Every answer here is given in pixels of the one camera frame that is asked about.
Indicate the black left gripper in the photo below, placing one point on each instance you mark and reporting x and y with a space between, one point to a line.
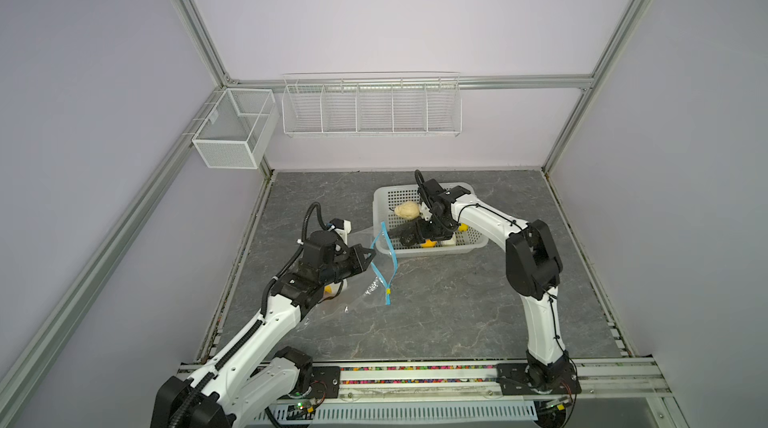
354 253

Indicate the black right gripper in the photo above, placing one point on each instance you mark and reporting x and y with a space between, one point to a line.
422 227

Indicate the white perforated plastic basket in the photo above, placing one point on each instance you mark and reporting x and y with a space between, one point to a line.
385 201

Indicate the clear zip top bag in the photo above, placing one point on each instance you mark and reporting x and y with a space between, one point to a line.
368 290

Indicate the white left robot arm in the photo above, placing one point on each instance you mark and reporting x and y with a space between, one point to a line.
250 373

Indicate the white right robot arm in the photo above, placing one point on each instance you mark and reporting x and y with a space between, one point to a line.
532 265

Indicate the dark round fruit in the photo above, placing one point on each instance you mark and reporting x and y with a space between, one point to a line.
409 240

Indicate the small white mesh basket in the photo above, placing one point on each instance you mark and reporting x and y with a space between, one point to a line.
237 129

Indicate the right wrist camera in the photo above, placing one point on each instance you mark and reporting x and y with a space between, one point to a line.
439 200

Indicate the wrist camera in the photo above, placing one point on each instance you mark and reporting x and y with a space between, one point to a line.
324 242
439 200

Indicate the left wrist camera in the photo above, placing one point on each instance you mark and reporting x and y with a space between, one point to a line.
324 242

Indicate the long white wire shelf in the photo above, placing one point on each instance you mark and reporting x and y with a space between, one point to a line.
372 104

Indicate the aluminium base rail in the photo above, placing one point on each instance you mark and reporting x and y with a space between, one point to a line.
494 380

